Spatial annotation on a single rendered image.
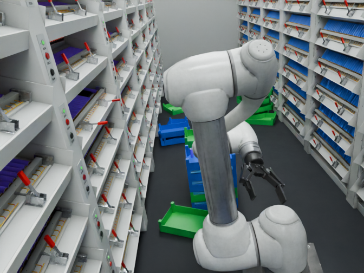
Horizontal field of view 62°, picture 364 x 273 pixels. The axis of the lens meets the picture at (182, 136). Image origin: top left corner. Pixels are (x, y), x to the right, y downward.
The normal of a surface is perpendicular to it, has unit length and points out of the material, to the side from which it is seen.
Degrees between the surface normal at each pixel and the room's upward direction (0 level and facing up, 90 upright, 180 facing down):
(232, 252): 84
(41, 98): 90
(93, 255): 90
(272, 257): 85
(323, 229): 0
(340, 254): 0
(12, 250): 19
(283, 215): 3
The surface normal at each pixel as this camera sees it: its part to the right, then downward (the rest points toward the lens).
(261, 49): 0.04, -0.39
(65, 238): 0.22, -0.89
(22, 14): 0.02, 0.42
